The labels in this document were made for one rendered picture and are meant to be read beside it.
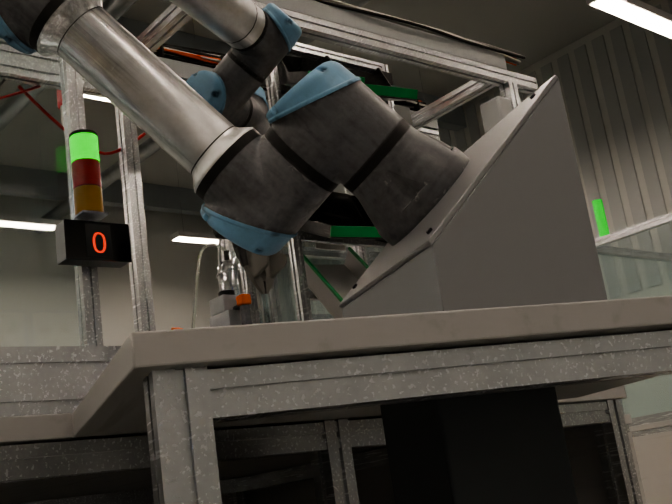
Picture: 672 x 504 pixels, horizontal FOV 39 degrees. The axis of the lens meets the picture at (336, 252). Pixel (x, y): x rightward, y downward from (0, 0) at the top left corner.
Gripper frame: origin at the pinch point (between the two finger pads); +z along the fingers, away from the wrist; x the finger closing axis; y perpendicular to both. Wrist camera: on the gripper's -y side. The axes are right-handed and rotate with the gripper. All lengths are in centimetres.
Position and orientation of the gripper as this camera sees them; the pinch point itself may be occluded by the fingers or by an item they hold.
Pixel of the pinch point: (261, 287)
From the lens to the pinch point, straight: 159.9
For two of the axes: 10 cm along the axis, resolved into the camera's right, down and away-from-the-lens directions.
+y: 6.2, -2.9, -7.3
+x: 7.7, 0.6, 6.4
